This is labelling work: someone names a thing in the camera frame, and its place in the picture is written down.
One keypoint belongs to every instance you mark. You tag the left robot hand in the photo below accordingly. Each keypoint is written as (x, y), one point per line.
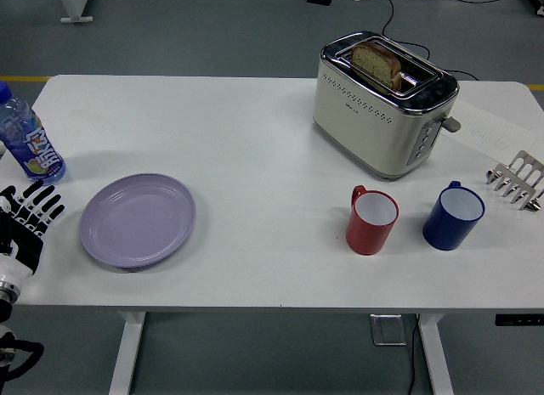
(25, 225)

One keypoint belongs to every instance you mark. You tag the purple plate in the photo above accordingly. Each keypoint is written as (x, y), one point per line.
(136, 221)

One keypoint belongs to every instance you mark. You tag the silver floor socket plate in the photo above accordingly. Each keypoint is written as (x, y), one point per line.
(387, 330)

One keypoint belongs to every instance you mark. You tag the blue drink bottle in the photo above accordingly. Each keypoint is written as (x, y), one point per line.
(36, 150)

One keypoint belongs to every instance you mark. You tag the white stand foot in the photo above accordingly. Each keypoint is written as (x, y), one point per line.
(74, 8)

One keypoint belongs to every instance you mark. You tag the red mug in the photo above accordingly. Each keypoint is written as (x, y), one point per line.
(365, 235)

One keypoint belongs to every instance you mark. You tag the cream and chrome toaster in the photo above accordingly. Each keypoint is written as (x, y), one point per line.
(374, 131)

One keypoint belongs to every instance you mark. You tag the bread slice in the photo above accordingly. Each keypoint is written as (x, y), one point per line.
(376, 63)

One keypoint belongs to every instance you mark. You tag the blue mug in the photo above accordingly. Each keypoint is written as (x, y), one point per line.
(444, 231)

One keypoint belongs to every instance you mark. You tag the white paper sheet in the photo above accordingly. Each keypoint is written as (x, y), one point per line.
(493, 133)

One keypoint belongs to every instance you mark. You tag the black desk control panel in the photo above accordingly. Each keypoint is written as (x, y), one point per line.
(518, 320)

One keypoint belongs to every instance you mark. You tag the silver metal rack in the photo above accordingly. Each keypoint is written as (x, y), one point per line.
(525, 167)

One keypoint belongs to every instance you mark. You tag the white furniture frame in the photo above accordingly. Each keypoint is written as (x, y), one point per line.
(536, 0)

